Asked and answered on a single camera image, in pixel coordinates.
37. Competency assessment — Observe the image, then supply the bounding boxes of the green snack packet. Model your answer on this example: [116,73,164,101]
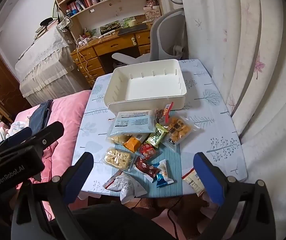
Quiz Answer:
[147,123,170,148]

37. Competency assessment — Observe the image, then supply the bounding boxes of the white snack packet red edge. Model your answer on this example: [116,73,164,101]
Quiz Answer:
[182,169,206,197]

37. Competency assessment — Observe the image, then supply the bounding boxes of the dark red snack packet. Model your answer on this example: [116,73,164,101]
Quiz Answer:
[133,156,160,183]

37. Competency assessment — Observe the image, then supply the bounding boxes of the black desk mat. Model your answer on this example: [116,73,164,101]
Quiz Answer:
[118,24,147,35]

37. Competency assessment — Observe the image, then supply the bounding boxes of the wooden desk with drawers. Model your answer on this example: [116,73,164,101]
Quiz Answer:
[70,29,158,85]

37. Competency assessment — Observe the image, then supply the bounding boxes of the grey office chair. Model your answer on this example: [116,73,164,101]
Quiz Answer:
[112,0,190,68]

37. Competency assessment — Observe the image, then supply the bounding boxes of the orange snack packet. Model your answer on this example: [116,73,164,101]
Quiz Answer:
[123,134,150,153]

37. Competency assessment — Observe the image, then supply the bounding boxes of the pink blanket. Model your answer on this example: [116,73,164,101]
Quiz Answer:
[13,90,92,230]

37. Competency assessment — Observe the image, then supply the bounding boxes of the blue and white candy packet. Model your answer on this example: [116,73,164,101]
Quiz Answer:
[150,159,175,188]

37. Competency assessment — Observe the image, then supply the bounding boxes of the blue jeans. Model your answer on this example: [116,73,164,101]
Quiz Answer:
[29,99,54,137]

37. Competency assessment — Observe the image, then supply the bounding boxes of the white grey snack packet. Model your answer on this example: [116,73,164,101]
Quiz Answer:
[102,170,148,205]

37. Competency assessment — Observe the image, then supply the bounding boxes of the printed cardboard box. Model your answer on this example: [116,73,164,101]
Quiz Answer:
[143,5,162,22]

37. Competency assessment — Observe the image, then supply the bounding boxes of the dark clothing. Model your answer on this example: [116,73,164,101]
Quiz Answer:
[48,200,173,240]

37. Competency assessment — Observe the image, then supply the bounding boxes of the white floral curtain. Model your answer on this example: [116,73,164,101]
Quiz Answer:
[178,0,286,240]

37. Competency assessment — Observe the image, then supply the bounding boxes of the lace-covered cabinet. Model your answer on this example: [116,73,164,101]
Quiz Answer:
[14,25,85,107]

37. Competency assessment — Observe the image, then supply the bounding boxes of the clear bag of yellow snacks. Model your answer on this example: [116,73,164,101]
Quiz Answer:
[162,116,200,152]

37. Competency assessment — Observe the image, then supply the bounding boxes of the clear rice cracker packet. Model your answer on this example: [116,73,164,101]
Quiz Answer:
[104,147,136,172]

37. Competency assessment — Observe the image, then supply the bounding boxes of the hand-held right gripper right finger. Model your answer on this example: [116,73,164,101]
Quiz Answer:
[193,152,276,240]

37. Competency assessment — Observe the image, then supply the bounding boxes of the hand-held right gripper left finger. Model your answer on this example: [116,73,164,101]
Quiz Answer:
[11,152,95,240]

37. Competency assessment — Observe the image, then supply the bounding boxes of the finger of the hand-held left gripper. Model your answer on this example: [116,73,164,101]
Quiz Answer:
[0,127,32,148]
[0,121,65,160]

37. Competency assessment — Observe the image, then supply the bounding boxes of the large light blue snack packet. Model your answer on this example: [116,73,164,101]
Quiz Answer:
[107,110,156,145]

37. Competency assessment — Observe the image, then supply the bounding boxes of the floral quilt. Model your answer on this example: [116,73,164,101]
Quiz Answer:
[0,121,30,145]

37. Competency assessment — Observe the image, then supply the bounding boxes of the tree print tablecloth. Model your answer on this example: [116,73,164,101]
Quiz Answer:
[72,59,248,200]

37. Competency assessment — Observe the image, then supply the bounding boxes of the red round-print snack packet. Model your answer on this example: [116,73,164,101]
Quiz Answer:
[140,144,160,161]

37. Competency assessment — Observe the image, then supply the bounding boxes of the black cable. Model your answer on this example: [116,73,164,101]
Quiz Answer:
[167,196,183,240]

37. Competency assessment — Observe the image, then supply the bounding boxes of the white plastic storage bin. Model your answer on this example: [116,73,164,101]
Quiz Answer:
[104,59,188,113]

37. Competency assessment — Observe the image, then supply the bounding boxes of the teal striped table runner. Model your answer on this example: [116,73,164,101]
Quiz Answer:
[108,140,186,198]

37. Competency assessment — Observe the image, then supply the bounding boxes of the wooden bookshelf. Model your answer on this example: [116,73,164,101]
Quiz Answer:
[47,0,163,38]

